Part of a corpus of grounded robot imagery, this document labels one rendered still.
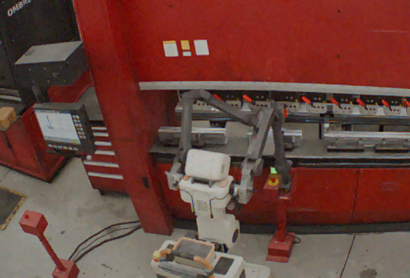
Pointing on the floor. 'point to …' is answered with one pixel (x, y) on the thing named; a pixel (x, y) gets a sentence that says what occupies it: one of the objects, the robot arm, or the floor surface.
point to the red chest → (98, 170)
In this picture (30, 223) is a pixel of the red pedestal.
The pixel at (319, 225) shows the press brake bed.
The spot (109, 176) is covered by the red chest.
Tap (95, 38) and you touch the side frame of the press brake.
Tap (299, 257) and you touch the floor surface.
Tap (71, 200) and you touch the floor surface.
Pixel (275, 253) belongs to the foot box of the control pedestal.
